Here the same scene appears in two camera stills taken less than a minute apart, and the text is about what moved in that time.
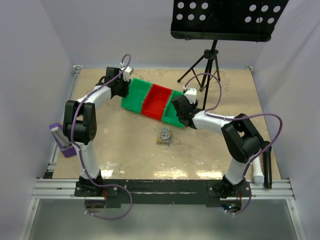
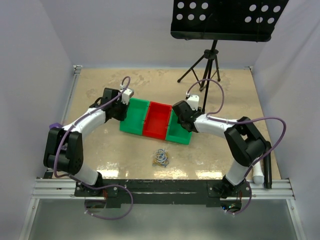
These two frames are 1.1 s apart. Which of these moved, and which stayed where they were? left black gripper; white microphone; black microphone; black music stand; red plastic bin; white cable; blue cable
Moved: left black gripper; white cable; red plastic bin; blue cable
Stayed: black microphone; white microphone; black music stand
